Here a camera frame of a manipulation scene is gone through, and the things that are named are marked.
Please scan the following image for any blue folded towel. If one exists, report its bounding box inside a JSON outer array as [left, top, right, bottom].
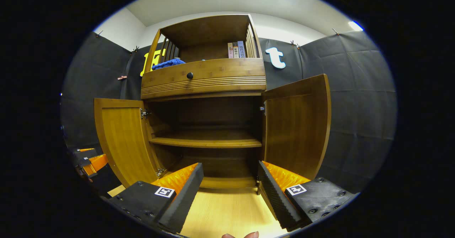
[[151, 58, 186, 71]]

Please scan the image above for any black backdrop cloth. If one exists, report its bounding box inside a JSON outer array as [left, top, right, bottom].
[[60, 30, 397, 196]]

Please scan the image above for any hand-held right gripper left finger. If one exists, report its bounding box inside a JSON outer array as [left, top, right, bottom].
[[107, 162, 204, 234]]

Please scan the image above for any wooden cabinet drawer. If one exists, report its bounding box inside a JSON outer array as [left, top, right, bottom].
[[141, 58, 267, 100]]

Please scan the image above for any wooden shoe cabinet door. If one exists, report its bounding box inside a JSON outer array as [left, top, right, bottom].
[[94, 98, 164, 188], [261, 74, 332, 180]]

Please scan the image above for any wooden double-door shoe cabinet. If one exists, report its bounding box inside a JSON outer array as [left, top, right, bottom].
[[140, 14, 267, 189]]

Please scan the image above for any wooden inner shelf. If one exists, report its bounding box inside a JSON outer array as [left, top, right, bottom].
[[149, 130, 262, 149]]

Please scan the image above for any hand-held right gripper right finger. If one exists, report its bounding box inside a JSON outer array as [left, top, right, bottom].
[[258, 161, 357, 232]]

